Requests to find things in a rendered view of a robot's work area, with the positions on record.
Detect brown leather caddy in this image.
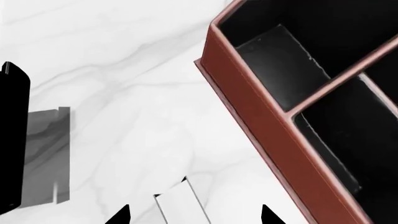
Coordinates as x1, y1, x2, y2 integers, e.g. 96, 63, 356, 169
193, 0, 398, 224

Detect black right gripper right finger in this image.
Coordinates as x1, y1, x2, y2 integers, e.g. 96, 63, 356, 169
261, 203, 287, 224

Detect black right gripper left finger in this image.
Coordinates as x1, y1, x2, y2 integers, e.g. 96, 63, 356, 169
104, 203, 131, 224

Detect white rectangular card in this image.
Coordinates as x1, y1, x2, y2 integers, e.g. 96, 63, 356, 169
152, 175, 213, 224

